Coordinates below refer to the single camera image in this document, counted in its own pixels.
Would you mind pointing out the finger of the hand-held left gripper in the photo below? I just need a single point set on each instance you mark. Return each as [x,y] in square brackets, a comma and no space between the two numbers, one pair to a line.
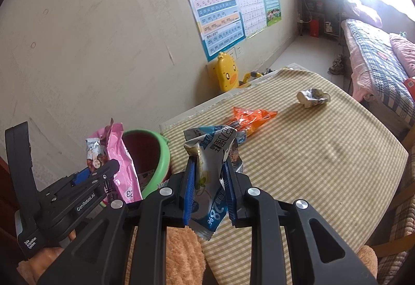
[100,170]

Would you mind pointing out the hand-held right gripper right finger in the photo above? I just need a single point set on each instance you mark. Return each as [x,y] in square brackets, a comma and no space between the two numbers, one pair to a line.
[229,194]

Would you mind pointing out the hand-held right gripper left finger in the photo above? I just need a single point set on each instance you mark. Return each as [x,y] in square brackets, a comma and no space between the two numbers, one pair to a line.
[188,194]

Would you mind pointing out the bright pink snack bag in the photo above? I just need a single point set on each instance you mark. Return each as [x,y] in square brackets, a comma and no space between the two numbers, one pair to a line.
[121,158]

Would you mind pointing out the blue white snack wrapper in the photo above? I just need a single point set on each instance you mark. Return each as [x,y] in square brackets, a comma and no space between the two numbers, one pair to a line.
[210,155]

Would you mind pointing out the red bucket with green rim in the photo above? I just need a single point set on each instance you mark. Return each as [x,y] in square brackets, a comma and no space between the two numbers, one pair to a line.
[142,155]

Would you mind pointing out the person's left hand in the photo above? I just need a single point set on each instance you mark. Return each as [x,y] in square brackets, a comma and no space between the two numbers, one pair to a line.
[53,254]

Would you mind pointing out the brown wooden cabinet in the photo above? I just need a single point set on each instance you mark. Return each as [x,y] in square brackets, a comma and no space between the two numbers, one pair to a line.
[8,187]

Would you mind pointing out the brown plush clothing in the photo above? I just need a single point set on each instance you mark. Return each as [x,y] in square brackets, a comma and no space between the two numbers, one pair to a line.
[175,255]

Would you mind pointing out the orange plastic wrapper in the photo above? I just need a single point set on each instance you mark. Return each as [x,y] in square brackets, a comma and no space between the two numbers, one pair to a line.
[256,116]

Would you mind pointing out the checked tablecloth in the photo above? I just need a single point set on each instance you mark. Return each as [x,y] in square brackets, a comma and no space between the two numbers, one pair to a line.
[308,158]

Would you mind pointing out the yellow duck toy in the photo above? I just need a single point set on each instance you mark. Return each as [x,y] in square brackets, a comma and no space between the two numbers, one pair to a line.
[227,72]

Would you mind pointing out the crumpled silver wrapper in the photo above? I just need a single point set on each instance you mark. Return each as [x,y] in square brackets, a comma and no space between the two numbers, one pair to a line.
[313,97]

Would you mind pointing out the pair of sneakers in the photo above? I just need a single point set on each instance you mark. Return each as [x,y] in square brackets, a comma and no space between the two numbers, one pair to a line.
[337,65]

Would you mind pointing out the red box under rack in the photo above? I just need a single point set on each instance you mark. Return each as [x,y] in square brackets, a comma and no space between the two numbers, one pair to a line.
[314,28]

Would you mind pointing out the bed with plaid quilt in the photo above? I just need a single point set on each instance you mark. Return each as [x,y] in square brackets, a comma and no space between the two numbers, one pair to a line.
[376,61]

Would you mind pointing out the dark metal shelf rack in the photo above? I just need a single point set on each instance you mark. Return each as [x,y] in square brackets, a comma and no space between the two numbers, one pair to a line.
[319,9]

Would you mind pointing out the orange box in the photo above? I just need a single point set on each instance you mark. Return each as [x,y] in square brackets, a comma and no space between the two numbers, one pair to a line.
[410,85]

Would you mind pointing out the pink blanket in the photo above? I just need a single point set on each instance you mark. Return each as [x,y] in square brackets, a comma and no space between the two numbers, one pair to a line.
[403,51]

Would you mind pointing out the purple pillow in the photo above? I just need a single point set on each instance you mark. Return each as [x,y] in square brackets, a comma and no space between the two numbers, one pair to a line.
[364,11]

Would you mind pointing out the blue banded wall poster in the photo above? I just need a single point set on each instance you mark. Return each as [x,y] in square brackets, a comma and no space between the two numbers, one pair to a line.
[210,6]

